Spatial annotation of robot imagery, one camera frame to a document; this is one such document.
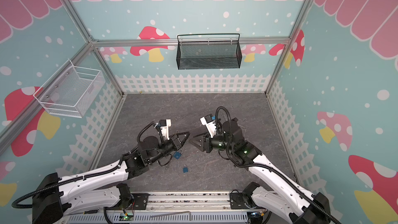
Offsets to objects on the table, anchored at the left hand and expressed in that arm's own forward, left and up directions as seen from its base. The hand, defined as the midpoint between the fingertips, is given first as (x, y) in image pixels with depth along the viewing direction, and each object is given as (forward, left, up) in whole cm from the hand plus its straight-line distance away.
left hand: (191, 137), depth 70 cm
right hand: (-3, -1, +3) cm, 4 cm away
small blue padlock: (-6, +4, -25) cm, 26 cm away
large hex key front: (-27, +8, -24) cm, 37 cm away
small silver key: (-6, +15, -23) cm, 28 cm away
